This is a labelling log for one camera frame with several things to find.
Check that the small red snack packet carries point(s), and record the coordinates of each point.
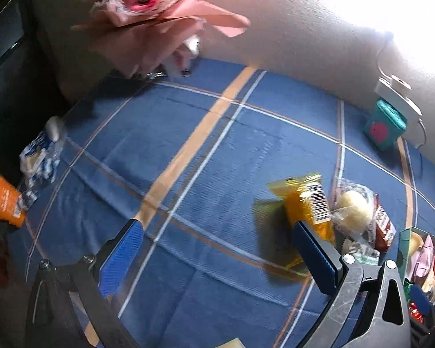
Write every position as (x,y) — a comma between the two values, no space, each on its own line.
(415,311)

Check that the blue plaid cloth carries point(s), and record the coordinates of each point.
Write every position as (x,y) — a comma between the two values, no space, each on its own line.
(203,116)

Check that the white box with teal rim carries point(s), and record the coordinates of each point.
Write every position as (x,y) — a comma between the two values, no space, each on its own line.
(402,246)

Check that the pink snack packet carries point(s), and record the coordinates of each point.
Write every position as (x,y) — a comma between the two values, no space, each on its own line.
(424,261)

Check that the blue white packet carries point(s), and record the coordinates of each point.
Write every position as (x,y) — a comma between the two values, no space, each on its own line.
(40,159)

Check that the clear white bun packet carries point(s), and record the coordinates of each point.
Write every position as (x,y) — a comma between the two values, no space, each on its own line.
(351,206)

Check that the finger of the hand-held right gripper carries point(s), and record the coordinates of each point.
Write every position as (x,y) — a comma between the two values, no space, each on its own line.
(420,299)

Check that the white charger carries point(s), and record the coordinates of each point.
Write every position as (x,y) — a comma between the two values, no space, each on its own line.
(395,89)

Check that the orange barcode snack packet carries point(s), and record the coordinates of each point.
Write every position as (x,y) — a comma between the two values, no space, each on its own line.
(304,206)

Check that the pink flower bouquet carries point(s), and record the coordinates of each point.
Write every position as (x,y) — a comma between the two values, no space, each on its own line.
(148,25)

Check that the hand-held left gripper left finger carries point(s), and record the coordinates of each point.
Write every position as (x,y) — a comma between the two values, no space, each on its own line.
(123,257)

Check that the grey green snack packet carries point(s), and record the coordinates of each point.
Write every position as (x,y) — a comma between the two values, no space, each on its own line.
(364,253)

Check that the pale orange snack packet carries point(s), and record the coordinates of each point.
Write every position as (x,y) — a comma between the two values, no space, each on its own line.
(429,286)

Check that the grey round object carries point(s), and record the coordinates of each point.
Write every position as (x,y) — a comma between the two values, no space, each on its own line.
(54,127)

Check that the orange paper cup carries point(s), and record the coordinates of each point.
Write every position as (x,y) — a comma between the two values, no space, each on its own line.
(3,199)

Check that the yellow jelly cup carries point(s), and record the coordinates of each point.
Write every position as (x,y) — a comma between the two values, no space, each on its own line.
(415,243)

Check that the teal box with pink print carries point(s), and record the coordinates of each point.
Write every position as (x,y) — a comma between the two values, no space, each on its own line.
(382,127)

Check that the brown red snack packet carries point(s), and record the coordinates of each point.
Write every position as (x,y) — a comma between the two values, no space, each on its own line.
(384,224)

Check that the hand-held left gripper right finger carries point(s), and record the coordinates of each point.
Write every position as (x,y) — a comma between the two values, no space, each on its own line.
(315,257)

